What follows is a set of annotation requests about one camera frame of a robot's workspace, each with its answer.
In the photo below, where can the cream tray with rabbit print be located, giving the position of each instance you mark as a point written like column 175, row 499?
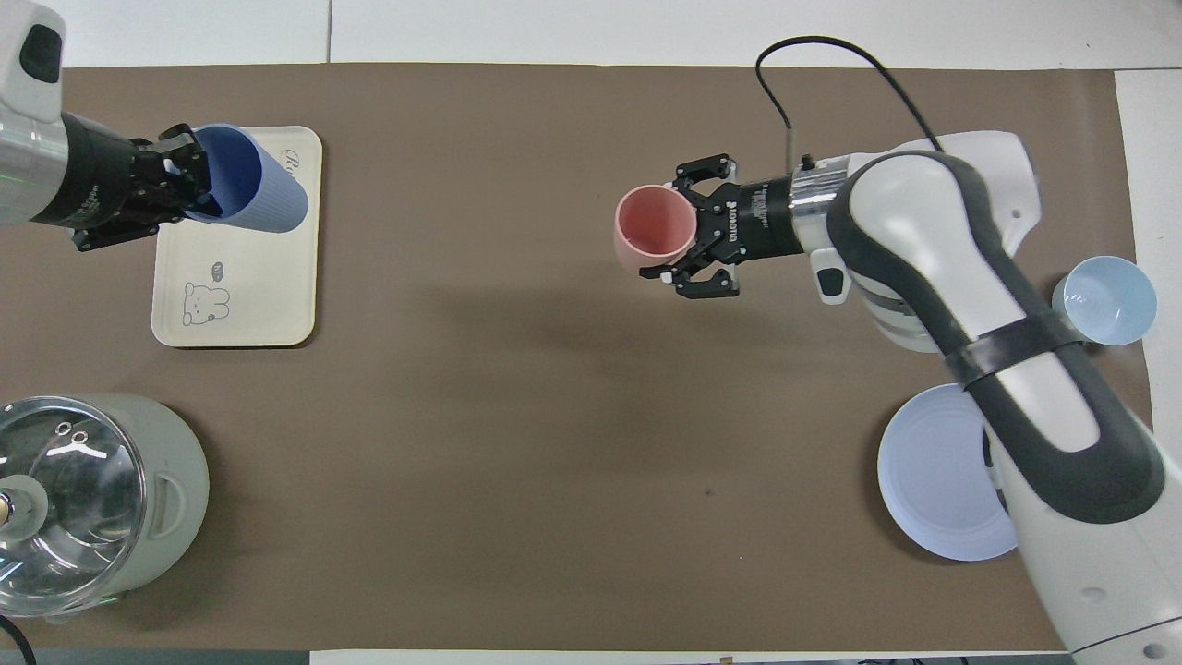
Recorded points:
column 249, row 286

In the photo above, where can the pink plastic cup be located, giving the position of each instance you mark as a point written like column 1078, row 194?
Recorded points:
column 651, row 226

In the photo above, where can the clear glass pot lid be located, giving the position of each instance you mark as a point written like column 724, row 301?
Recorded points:
column 83, row 517

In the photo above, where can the brown paper table mat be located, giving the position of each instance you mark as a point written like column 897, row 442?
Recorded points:
column 517, row 416

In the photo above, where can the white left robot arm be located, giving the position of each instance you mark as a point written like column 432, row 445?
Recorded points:
column 23, row 129

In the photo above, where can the pale green electric pot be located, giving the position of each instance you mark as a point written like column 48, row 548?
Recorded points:
column 175, row 462

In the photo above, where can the blue plastic cup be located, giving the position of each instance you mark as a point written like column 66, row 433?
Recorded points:
column 254, row 189

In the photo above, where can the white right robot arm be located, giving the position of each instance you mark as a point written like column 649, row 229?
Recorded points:
column 1025, row 369

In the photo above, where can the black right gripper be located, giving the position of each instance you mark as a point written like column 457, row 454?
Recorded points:
column 753, row 217

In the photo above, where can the blue round plate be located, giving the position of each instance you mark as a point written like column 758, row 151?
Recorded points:
column 933, row 480

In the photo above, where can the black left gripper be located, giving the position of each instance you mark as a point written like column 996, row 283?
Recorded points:
column 102, row 180

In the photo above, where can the light blue cup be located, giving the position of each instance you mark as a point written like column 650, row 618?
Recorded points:
column 1113, row 300

